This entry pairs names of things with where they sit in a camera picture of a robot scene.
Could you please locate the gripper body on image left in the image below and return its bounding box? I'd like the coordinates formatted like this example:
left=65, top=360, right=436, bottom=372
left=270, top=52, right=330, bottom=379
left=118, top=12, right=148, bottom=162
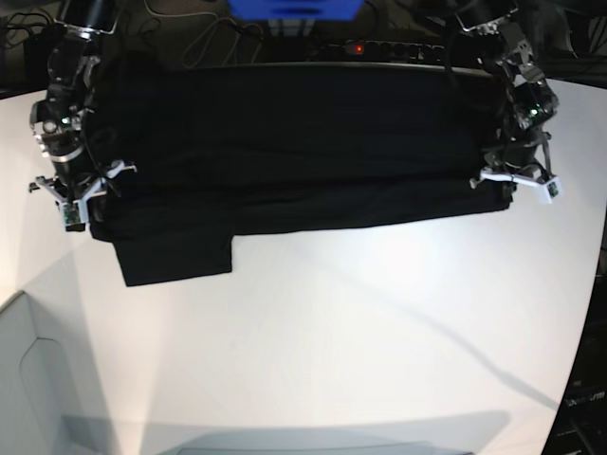
left=28, top=146, right=138, bottom=203

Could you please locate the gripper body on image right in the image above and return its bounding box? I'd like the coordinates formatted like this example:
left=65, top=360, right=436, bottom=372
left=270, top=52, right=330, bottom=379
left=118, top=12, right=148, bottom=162
left=469, top=136, right=555, bottom=189

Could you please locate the black T-shirt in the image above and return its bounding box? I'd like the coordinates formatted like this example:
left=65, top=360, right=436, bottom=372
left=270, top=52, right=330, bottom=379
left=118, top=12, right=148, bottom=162
left=85, top=64, right=512, bottom=286

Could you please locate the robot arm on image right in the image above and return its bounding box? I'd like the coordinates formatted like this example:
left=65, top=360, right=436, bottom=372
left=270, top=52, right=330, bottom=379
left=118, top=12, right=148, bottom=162
left=444, top=1, right=561, bottom=203

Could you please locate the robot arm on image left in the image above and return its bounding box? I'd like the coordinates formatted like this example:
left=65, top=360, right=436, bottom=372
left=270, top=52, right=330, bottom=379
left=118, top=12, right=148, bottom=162
left=29, top=1, right=123, bottom=203

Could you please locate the black power strip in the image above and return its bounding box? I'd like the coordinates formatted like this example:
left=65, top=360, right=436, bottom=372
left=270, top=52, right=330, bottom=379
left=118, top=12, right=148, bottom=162
left=310, top=41, right=444, bottom=65

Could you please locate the white bin at table edge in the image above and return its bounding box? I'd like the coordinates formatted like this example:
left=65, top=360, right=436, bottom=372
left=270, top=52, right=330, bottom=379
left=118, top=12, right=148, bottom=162
left=1, top=292, right=99, bottom=454

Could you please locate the blue plastic box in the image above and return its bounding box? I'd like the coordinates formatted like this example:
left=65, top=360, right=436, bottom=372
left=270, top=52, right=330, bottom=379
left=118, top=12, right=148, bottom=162
left=228, top=0, right=364, bottom=21

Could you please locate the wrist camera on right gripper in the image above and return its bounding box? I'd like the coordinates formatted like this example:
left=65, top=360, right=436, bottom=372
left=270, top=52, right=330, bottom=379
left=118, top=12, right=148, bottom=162
left=59, top=200, right=89, bottom=232

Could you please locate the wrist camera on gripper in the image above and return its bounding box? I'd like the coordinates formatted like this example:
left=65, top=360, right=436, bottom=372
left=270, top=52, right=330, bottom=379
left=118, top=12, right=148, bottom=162
left=59, top=200, right=89, bottom=232
left=536, top=176, right=562, bottom=204

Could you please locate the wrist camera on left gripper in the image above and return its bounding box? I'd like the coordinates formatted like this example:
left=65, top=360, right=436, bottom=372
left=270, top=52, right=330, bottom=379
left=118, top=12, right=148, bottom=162
left=536, top=176, right=562, bottom=204

